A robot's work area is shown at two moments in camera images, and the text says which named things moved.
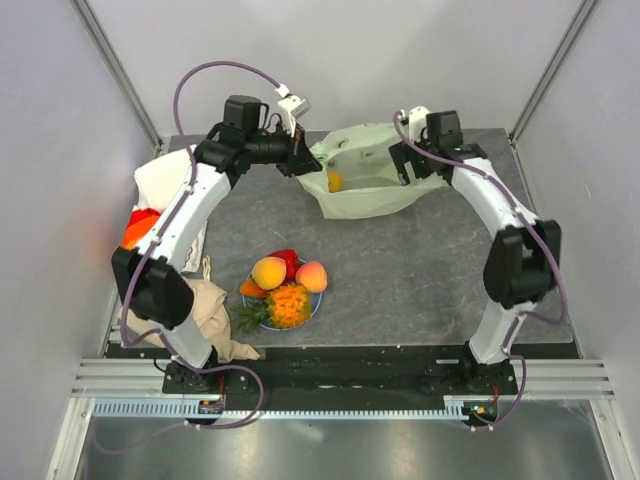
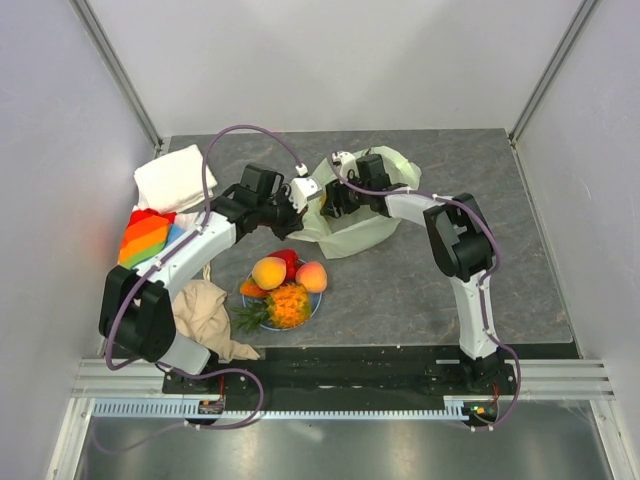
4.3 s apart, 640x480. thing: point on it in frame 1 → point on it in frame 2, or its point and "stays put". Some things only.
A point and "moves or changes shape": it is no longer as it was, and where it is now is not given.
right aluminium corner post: [573, 35] stays put
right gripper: [402, 153] → [336, 197]
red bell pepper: [292, 262] stays put
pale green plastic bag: [359, 177] moves or changes shape
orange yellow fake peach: [269, 272] stays put
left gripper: [301, 160] → [294, 223]
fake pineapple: [285, 306] stays put
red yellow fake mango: [250, 288] stays put
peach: [312, 276] stays put
